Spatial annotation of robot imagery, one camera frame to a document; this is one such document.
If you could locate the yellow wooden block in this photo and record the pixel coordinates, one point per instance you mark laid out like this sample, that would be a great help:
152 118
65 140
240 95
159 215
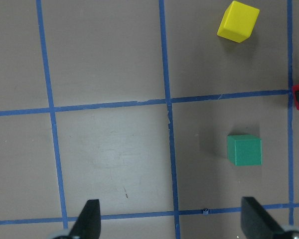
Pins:
238 22

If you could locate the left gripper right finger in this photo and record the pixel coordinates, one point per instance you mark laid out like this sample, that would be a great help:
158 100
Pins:
257 223

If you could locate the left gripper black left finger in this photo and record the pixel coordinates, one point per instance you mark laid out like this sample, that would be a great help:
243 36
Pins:
88 224

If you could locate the green wooden block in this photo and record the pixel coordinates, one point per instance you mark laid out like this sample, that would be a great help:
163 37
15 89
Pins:
244 150

